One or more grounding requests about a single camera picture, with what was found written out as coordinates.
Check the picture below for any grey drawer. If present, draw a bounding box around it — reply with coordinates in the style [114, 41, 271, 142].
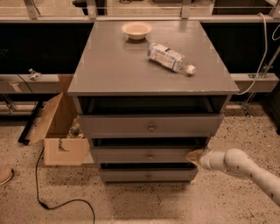
[99, 163, 198, 182]
[92, 137, 208, 164]
[78, 115, 223, 138]

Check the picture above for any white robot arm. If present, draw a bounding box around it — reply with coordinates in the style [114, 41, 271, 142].
[185, 147, 280, 206]

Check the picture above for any grey bottom drawer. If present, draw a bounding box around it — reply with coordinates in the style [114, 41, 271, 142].
[99, 163, 198, 182]

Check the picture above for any grey top drawer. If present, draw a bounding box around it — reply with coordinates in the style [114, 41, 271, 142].
[78, 115, 223, 138]

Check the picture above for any grey drawer cabinet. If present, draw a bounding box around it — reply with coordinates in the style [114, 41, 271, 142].
[67, 20, 241, 184]

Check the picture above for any clear plastic water bottle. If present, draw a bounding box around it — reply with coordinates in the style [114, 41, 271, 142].
[147, 43, 196, 75]

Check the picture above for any open cardboard box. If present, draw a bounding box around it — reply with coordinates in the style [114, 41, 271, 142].
[29, 75, 89, 165]

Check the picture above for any white paper bowl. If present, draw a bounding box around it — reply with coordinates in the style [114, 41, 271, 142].
[122, 22, 152, 40]

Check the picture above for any small clear object on ledge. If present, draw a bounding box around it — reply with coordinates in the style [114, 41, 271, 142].
[29, 68, 42, 81]

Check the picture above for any tan shoe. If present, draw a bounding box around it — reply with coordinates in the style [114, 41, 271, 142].
[0, 168, 14, 186]

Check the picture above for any white hanging cable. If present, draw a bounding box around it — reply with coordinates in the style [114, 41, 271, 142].
[235, 12, 270, 96]

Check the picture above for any black floor cable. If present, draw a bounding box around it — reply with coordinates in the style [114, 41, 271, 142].
[34, 147, 96, 224]

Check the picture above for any metal railing frame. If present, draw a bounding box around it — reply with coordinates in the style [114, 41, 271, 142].
[0, 0, 280, 22]

